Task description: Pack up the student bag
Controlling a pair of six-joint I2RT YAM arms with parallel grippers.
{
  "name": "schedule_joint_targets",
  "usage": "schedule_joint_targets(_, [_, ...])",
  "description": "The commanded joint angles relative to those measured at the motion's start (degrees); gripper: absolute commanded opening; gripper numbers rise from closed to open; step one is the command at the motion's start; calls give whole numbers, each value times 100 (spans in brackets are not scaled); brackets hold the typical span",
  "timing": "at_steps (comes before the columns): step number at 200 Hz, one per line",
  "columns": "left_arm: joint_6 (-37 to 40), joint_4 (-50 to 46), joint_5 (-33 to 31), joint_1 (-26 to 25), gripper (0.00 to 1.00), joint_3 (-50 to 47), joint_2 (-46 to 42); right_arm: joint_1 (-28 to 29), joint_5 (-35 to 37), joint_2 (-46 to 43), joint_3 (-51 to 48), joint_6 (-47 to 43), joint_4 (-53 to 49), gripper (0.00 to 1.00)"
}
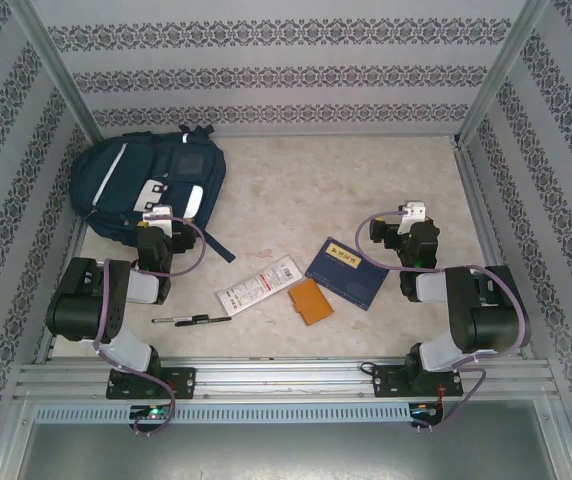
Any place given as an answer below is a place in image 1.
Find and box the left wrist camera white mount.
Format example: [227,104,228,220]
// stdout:
[140,203,174,235]

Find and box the aluminium mounting rail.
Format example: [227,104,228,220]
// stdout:
[13,355,557,401]

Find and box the aluminium frame post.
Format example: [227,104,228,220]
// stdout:
[456,0,551,149]
[8,0,110,151]

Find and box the white red stationery package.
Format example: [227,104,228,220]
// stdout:
[215,254,302,316]

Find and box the blue notebook yellow label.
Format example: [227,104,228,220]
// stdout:
[304,236,389,312]

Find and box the grey metal shelf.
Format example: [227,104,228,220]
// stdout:
[0,399,572,480]

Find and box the silver pen black cap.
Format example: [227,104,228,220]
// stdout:
[151,313,210,324]

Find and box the circuit board green light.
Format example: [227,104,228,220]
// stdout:
[130,405,172,420]

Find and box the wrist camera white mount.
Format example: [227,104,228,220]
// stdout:
[140,203,174,235]
[398,200,428,235]

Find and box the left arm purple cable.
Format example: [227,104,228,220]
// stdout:
[93,215,207,437]

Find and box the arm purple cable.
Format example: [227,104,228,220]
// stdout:
[354,209,532,435]
[93,215,207,437]

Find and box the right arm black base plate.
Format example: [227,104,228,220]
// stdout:
[371,363,465,400]

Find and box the orange wallet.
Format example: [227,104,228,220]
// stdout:
[287,278,336,327]

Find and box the aluminium side rail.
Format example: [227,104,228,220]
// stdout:
[451,139,535,359]
[34,214,90,364]

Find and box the navy blue backpack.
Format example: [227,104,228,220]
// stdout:
[69,124,237,264]

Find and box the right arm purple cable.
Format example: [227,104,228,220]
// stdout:
[354,209,532,435]

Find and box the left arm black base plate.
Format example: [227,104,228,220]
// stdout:
[105,367,197,401]

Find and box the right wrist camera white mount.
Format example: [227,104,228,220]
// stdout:
[398,200,428,235]

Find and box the slotted grey cable duct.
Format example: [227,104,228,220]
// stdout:
[33,403,412,425]

